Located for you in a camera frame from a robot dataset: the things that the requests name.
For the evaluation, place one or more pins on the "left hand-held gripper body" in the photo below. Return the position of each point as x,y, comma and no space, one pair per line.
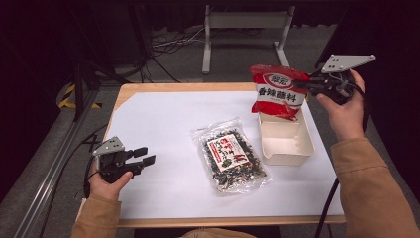
114,162

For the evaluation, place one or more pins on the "white table sheet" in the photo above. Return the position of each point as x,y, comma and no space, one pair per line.
171,109

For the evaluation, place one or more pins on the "black and yellow floor tape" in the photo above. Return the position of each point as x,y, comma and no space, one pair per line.
67,95

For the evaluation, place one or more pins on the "white metal stand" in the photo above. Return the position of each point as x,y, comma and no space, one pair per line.
246,20

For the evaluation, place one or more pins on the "red seasoning packet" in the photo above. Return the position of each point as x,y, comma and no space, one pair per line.
280,95

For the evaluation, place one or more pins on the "person's right hand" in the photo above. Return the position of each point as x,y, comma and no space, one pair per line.
345,119

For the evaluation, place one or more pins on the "black tripod stand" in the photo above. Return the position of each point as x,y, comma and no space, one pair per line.
78,82

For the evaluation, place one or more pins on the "cream plastic divided box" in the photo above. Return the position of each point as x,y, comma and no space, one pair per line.
287,142

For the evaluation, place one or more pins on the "person's left hand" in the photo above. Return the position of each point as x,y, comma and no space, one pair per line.
107,188

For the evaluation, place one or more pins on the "aluminium floor rail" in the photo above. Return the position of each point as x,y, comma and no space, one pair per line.
49,178

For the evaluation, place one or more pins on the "person's tan clothing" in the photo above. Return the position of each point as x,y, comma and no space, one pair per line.
218,233

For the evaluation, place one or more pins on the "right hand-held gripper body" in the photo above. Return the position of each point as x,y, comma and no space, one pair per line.
336,84

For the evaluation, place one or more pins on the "clear dried seaweed packet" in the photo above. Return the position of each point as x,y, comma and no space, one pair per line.
228,152

